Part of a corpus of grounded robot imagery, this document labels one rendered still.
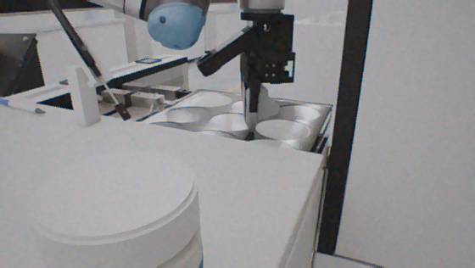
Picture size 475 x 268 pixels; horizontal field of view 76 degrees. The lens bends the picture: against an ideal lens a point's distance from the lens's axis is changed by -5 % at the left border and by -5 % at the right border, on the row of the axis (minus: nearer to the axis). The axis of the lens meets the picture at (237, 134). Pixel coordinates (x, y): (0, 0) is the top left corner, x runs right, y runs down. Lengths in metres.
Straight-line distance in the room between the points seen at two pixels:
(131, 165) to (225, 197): 0.15
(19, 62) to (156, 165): 0.85
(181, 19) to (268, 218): 0.29
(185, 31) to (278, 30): 0.17
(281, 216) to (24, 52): 0.85
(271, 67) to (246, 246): 0.36
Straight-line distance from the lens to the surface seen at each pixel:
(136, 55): 5.30
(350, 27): 0.35
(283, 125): 0.64
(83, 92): 0.49
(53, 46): 3.99
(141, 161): 0.16
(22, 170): 0.41
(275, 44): 0.56
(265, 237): 0.26
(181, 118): 0.68
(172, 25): 0.45
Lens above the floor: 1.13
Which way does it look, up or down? 23 degrees down
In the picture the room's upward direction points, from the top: straight up
